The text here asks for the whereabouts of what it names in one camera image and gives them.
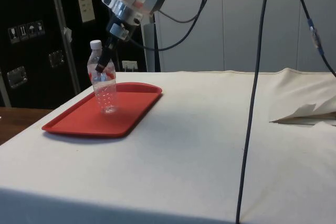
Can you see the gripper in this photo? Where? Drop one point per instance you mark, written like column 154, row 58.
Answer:
column 119, row 31

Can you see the clear plastic bottle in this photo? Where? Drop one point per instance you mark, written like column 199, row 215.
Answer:
column 105, row 90

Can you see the red tray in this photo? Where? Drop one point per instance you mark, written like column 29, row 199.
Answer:
column 78, row 121

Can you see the black cabinet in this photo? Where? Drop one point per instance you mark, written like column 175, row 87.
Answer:
column 31, row 3

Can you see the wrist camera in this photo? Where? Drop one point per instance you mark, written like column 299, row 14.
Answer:
column 108, row 0

